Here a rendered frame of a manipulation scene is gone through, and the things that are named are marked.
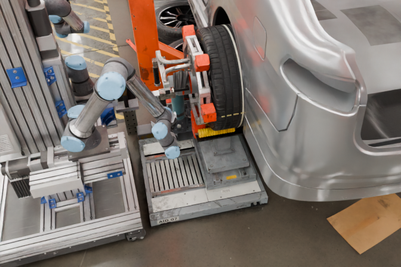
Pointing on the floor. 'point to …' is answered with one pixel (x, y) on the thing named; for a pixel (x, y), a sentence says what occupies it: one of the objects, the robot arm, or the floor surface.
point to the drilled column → (130, 121)
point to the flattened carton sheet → (368, 221)
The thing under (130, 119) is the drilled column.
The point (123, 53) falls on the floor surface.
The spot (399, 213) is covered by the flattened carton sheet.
